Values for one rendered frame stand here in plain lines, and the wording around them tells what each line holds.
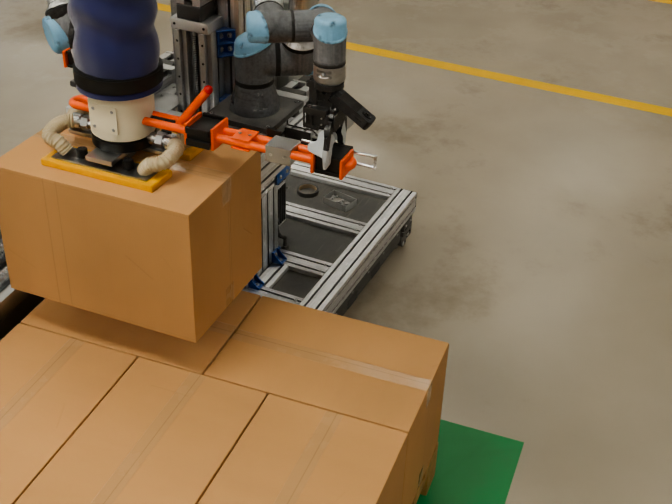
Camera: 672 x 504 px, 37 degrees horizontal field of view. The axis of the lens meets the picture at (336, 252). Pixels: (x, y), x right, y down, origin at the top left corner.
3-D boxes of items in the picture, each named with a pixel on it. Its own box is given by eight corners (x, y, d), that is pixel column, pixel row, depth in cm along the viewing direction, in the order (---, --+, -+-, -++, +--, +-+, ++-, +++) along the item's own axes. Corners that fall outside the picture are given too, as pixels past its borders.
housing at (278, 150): (264, 161, 248) (264, 145, 245) (276, 150, 253) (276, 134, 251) (289, 167, 246) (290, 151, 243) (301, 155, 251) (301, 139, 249)
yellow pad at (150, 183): (40, 165, 263) (38, 148, 261) (63, 149, 271) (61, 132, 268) (152, 193, 253) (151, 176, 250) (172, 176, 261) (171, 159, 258)
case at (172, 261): (10, 288, 285) (-12, 164, 263) (91, 221, 316) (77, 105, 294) (196, 343, 266) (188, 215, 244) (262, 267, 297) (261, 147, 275)
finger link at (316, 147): (307, 165, 242) (313, 128, 240) (329, 170, 240) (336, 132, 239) (302, 166, 239) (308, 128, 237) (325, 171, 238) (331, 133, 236)
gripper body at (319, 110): (315, 117, 245) (315, 71, 238) (347, 124, 242) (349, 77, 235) (302, 129, 239) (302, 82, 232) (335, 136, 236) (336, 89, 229)
